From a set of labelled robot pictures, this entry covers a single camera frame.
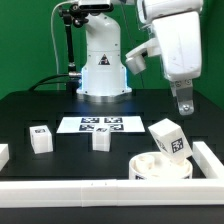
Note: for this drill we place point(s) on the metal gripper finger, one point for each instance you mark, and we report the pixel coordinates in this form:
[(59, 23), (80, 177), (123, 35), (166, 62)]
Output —
[(182, 92)]

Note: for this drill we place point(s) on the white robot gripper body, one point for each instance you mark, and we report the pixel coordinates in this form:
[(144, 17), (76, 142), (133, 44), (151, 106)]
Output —
[(179, 40)]

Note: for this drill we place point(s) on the white round stool seat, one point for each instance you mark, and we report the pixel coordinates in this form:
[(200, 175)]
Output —
[(154, 165)]

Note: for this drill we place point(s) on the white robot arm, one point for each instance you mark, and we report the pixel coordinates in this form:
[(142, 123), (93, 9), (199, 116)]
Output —
[(104, 75)]

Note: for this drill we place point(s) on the white marker paper sheet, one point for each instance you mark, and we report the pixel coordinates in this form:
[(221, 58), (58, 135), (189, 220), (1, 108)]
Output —
[(132, 124)]

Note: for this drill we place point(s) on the white U-shaped fence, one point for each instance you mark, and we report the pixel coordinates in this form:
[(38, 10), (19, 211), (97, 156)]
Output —
[(87, 193)]

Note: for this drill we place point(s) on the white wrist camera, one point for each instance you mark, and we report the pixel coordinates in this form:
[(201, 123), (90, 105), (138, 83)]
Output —
[(135, 59)]

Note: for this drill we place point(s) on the white overhead camera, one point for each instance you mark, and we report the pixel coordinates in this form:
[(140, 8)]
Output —
[(95, 5)]

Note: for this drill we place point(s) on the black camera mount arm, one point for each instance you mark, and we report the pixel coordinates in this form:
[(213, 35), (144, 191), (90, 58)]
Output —
[(72, 17)]

